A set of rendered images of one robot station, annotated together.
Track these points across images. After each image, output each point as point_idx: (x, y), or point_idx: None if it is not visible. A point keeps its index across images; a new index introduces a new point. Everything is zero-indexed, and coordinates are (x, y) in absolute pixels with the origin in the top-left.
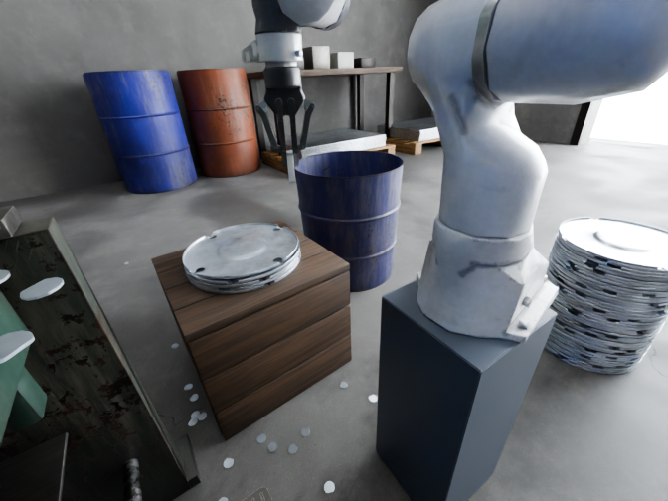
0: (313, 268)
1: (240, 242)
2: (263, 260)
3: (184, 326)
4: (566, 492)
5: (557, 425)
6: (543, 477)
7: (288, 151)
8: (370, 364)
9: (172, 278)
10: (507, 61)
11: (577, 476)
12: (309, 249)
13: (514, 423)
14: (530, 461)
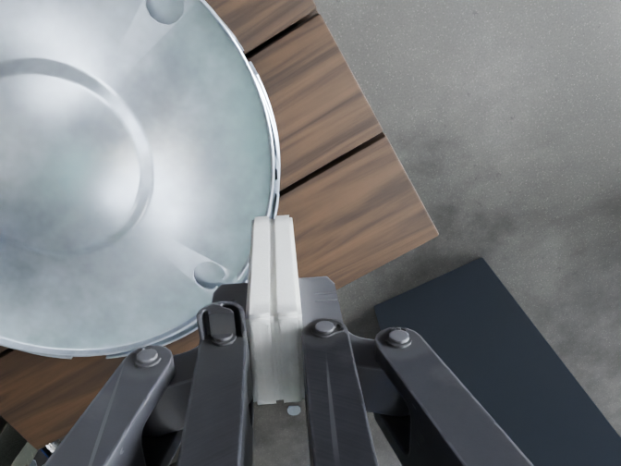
0: (322, 249)
1: (26, 135)
2: (160, 274)
3: (20, 426)
4: (590, 368)
5: None
6: (577, 353)
7: (269, 359)
8: (409, 150)
9: None
10: None
11: (618, 356)
12: (314, 113)
13: (598, 291)
14: (577, 337)
